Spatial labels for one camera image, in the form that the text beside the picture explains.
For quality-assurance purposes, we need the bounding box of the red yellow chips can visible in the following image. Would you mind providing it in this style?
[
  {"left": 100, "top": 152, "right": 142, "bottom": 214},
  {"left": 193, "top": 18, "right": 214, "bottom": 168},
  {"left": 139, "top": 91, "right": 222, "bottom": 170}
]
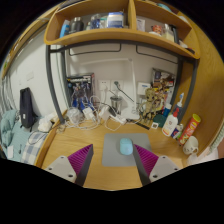
[{"left": 178, "top": 113, "right": 202, "bottom": 146}]

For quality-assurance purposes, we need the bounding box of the blue white plaid bedding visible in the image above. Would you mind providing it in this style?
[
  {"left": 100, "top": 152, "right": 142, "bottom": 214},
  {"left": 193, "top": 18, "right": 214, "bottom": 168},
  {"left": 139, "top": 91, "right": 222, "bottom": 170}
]
[{"left": 21, "top": 131, "right": 49, "bottom": 166}]

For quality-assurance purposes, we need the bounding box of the robot model kit box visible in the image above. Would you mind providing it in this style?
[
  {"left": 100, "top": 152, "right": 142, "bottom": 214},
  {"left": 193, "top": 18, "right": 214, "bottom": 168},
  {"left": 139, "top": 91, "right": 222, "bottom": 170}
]
[{"left": 66, "top": 73, "right": 96, "bottom": 111}]

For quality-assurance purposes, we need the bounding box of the clear domed plastic container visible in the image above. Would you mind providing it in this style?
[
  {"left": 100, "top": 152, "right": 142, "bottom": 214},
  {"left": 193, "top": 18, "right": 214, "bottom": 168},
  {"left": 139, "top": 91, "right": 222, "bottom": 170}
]
[{"left": 65, "top": 106, "right": 83, "bottom": 125}]

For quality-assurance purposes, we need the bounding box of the colourful printed box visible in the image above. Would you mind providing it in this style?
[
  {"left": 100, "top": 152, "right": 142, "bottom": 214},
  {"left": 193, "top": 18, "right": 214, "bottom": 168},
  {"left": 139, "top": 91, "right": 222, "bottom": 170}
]
[{"left": 151, "top": 68, "right": 176, "bottom": 101}]

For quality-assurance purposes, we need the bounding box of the white wall box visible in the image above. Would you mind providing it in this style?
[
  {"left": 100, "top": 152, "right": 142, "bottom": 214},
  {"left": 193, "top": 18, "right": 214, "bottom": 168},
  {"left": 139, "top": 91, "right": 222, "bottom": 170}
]
[{"left": 137, "top": 82, "right": 152, "bottom": 97}]

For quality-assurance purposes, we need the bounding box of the white mug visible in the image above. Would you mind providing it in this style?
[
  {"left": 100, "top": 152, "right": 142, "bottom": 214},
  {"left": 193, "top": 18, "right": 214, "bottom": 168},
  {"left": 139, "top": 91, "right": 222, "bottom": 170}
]
[{"left": 182, "top": 135, "right": 200, "bottom": 156}]

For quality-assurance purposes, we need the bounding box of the wooden shelf unit with items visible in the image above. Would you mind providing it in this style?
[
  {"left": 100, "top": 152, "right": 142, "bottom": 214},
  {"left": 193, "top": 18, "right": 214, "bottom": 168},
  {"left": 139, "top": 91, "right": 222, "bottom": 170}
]
[{"left": 43, "top": 0, "right": 201, "bottom": 60}]

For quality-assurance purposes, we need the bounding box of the light blue computer mouse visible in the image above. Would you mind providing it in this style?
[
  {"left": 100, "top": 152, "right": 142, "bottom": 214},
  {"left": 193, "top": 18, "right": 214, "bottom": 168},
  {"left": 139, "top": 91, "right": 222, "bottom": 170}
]
[{"left": 119, "top": 137, "right": 135, "bottom": 156}]

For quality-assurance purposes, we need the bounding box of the teal blanket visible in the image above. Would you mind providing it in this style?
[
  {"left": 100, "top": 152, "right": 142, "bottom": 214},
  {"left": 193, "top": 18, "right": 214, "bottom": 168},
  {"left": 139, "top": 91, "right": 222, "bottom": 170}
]
[{"left": 0, "top": 109, "right": 21, "bottom": 158}]

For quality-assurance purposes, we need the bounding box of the brown tree creature figurine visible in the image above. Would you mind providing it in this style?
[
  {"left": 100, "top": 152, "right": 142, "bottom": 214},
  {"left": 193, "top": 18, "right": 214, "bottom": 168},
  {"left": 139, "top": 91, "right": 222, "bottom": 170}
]
[{"left": 139, "top": 87, "right": 163, "bottom": 122}]

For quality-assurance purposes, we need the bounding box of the white cable tangle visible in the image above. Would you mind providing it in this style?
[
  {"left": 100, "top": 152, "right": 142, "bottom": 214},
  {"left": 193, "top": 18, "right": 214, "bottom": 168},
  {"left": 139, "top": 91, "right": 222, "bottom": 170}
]
[{"left": 56, "top": 93, "right": 133, "bottom": 133}]

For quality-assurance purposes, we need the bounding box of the grey metal desk frame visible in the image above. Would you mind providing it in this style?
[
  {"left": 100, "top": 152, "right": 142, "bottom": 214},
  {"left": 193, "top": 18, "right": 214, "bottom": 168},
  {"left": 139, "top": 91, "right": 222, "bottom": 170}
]
[{"left": 44, "top": 41, "right": 200, "bottom": 124}]

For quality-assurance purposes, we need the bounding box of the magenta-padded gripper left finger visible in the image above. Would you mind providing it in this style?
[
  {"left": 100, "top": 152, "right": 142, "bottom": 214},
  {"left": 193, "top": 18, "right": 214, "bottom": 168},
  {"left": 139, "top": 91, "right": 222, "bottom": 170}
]
[{"left": 44, "top": 143, "right": 95, "bottom": 187}]

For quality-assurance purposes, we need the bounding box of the white tissue pack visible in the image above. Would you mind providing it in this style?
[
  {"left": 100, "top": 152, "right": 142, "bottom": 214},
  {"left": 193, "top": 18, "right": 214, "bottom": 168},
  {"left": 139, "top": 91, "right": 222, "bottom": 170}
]
[{"left": 37, "top": 113, "right": 58, "bottom": 133}]

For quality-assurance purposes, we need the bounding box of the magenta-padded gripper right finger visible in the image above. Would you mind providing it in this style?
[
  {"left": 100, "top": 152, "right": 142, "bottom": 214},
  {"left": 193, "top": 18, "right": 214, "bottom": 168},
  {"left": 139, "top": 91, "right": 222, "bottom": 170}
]
[{"left": 132, "top": 143, "right": 182, "bottom": 187}]

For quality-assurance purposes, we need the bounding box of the black backpack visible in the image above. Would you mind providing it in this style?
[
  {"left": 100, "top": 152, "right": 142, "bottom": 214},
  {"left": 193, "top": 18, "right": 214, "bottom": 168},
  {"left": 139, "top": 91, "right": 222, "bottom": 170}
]
[{"left": 18, "top": 87, "right": 38, "bottom": 129}]

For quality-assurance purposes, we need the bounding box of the white power adapter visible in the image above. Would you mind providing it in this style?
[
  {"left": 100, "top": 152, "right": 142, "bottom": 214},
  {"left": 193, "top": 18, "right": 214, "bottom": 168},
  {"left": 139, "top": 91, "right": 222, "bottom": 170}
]
[{"left": 82, "top": 106, "right": 96, "bottom": 121}]

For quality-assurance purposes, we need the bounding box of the dark green container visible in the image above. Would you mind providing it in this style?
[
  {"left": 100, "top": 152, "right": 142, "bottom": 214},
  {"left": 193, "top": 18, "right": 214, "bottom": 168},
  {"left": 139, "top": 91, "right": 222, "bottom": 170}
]
[{"left": 153, "top": 113, "right": 168, "bottom": 128}]

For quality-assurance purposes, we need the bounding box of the white desk lamp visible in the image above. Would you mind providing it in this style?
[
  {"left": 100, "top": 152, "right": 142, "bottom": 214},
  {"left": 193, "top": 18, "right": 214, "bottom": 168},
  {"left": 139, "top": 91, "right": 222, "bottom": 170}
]
[{"left": 79, "top": 58, "right": 141, "bottom": 121}]

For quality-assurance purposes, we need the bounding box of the white pump lotion bottle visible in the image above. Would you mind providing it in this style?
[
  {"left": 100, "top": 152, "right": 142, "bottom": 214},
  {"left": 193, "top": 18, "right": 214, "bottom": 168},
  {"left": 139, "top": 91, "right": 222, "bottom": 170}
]
[{"left": 161, "top": 107, "right": 181, "bottom": 138}]

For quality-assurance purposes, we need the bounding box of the grey mouse pad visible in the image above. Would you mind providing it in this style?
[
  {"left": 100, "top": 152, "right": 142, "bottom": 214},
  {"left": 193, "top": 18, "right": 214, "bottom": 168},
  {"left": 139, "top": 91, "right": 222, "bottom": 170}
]
[{"left": 101, "top": 133, "right": 153, "bottom": 168}]

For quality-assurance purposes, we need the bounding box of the white power strip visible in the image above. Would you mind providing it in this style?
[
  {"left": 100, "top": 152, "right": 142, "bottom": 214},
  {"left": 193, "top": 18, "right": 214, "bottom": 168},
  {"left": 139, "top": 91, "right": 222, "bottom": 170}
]
[{"left": 108, "top": 114, "right": 128, "bottom": 125}]

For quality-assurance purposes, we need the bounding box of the metal cup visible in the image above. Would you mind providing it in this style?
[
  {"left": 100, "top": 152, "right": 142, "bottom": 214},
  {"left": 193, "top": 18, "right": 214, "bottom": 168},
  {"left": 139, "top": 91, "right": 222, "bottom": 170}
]
[{"left": 109, "top": 95, "right": 123, "bottom": 115}]

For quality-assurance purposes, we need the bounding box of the white wall socket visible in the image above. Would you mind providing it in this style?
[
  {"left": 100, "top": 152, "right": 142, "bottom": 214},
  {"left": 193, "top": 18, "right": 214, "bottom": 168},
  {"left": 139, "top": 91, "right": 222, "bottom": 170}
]
[
  {"left": 98, "top": 79, "right": 111, "bottom": 92},
  {"left": 110, "top": 79, "right": 124, "bottom": 91}
]

